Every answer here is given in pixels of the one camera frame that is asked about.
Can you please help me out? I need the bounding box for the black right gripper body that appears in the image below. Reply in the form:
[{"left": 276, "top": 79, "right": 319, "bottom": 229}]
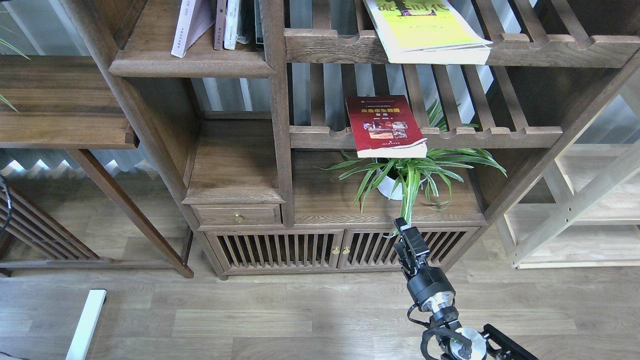
[{"left": 400, "top": 250, "right": 455, "bottom": 313}]

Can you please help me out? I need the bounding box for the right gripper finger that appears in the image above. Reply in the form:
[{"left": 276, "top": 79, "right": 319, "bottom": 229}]
[
  {"left": 402, "top": 226, "right": 430, "bottom": 273},
  {"left": 393, "top": 217, "right": 416, "bottom": 276}
]

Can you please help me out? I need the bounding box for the red cover book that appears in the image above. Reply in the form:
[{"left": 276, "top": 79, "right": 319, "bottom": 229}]
[{"left": 345, "top": 95, "right": 428, "bottom": 158}]

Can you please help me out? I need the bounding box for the yellow green cover book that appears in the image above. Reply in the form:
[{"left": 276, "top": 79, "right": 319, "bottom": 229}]
[{"left": 364, "top": 0, "right": 492, "bottom": 65}]

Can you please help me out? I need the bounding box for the white pink cover book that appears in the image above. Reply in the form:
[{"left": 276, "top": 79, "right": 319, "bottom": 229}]
[{"left": 171, "top": 0, "right": 215, "bottom": 59}]

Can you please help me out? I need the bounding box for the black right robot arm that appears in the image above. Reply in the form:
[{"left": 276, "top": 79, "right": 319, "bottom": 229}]
[{"left": 394, "top": 218, "right": 537, "bottom": 360}]

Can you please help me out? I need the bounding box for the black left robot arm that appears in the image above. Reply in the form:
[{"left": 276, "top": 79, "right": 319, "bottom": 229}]
[{"left": 0, "top": 174, "right": 13, "bottom": 232}]

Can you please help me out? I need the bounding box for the white plant pot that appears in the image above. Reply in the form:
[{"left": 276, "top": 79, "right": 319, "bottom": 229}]
[{"left": 375, "top": 168, "right": 426, "bottom": 201}]

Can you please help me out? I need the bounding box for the green spider plant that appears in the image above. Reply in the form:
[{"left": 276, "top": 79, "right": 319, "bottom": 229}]
[{"left": 320, "top": 99, "right": 507, "bottom": 260}]

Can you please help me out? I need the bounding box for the dark wooden bookshelf cabinet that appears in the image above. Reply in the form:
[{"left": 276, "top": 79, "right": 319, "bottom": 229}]
[{"left": 62, "top": 0, "right": 639, "bottom": 279}]

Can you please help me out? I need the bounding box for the dark green upright book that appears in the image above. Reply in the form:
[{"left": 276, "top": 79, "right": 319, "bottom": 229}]
[{"left": 253, "top": 0, "right": 265, "bottom": 51}]

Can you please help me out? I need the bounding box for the white spine upright book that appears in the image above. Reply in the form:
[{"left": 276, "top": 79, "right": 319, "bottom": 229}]
[{"left": 223, "top": 0, "right": 242, "bottom": 50}]

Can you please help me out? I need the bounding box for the brown spine upright book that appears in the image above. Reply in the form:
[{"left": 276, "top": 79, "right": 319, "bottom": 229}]
[{"left": 211, "top": 0, "right": 227, "bottom": 51}]

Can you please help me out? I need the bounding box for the white floor bar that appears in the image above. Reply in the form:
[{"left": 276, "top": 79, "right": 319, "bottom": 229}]
[{"left": 65, "top": 288, "right": 107, "bottom": 360}]

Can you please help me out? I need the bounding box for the dark wooden side table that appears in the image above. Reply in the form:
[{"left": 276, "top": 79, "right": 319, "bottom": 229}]
[{"left": 0, "top": 55, "right": 194, "bottom": 279}]

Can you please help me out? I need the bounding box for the green plant leaves left edge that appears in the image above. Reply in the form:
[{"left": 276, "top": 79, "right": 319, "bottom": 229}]
[{"left": 0, "top": 22, "right": 32, "bottom": 113}]

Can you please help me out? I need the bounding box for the light wooden shelf frame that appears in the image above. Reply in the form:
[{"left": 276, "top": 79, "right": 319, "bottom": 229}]
[{"left": 496, "top": 73, "right": 640, "bottom": 269}]

